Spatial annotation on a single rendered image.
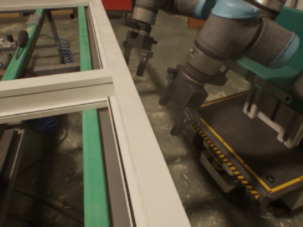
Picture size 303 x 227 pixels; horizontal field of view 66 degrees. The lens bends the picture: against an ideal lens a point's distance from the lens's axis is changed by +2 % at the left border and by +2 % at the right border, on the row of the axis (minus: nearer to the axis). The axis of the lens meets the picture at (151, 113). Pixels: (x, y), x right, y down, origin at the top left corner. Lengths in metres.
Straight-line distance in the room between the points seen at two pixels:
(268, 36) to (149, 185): 0.43
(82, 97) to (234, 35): 0.37
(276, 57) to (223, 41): 0.13
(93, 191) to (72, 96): 0.25
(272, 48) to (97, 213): 0.49
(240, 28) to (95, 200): 0.44
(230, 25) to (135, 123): 0.30
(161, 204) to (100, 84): 0.35
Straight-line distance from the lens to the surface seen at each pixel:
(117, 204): 0.40
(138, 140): 0.37
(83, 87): 0.56
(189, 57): 0.60
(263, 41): 0.59
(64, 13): 4.70
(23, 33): 1.05
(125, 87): 0.50
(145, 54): 0.88
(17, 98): 0.59
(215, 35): 0.56
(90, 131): 0.51
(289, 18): 1.18
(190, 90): 0.59
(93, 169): 0.44
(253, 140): 1.35
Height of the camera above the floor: 1.19
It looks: 38 degrees down
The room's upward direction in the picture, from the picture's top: 1 degrees counter-clockwise
